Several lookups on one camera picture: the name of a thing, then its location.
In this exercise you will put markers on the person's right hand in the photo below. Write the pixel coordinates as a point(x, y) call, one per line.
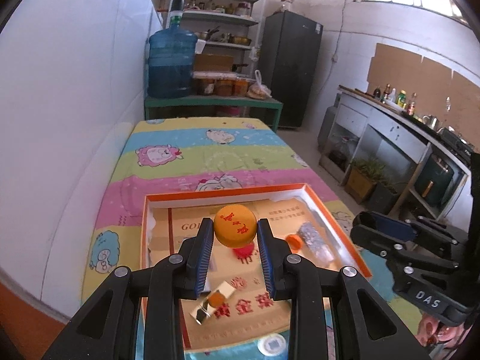
point(431, 331)

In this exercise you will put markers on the blue water jug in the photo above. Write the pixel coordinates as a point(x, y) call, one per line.
point(171, 58)

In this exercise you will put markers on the plastic bag of food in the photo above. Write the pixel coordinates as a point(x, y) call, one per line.
point(258, 90)

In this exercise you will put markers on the orange-rimmed shallow cardboard tray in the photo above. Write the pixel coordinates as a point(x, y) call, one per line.
point(249, 314)

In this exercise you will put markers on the colourful cartoon sheep blanket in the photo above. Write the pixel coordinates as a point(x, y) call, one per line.
point(172, 173)

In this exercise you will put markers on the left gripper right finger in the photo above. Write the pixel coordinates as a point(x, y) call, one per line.
point(288, 276)

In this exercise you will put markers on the translucent orange cap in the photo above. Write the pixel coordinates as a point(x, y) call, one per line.
point(295, 242)

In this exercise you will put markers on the metal storage shelf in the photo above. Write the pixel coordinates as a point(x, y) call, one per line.
point(228, 27)

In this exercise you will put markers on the red bottle cap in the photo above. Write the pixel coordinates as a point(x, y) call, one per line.
point(245, 251)

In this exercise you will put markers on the white QR code cap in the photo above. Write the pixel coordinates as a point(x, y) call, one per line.
point(273, 346)

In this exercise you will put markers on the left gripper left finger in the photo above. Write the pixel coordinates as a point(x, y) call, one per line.
point(180, 276)

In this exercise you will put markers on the clear glitter rectangular case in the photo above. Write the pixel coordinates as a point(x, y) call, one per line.
point(314, 242)

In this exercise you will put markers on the white kitchen counter cabinet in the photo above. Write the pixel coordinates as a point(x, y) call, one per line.
point(366, 129)

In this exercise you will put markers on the gold shiny rectangular box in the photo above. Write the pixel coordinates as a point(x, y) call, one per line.
point(212, 302)

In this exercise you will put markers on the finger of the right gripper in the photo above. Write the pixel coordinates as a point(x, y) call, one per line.
point(397, 253)
point(373, 227)

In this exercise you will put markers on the orange printed bottle cap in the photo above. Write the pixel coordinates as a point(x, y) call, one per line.
point(235, 226)

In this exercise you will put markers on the black refrigerator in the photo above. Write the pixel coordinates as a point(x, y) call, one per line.
point(287, 62)

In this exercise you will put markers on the potted green plant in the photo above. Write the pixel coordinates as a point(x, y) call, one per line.
point(364, 175)

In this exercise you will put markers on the green low table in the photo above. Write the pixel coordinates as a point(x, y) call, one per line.
point(152, 103)

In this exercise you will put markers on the red wooden door frame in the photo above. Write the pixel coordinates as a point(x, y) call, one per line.
point(31, 325)

